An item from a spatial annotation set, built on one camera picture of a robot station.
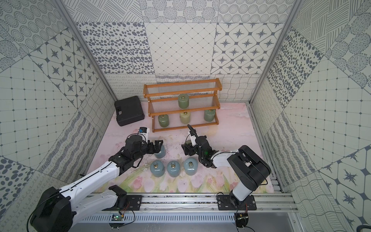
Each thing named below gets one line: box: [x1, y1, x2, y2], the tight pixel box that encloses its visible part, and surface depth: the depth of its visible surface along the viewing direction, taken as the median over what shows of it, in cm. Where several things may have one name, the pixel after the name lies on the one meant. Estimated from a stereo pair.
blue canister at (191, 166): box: [183, 157, 199, 176], surface depth 81 cm
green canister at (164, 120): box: [157, 114, 170, 128], surface depth 101 cm
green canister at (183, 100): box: [177, 93, 190, 109], surface depth 95 cm
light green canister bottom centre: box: [179, 111, 191, 125], surface depth 104 cm
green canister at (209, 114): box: [203, 109, 216, 122], surface depth 105 cm
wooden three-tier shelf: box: [142, 77, 223, 133], surface depth 107 cm
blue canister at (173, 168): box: [166, 160, 181, 178], surface depth 81 cm
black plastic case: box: [114, 95, 145, 127], surface depth 113 cm
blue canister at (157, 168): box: [149, 159, 165, 178], surface depth 81 cm
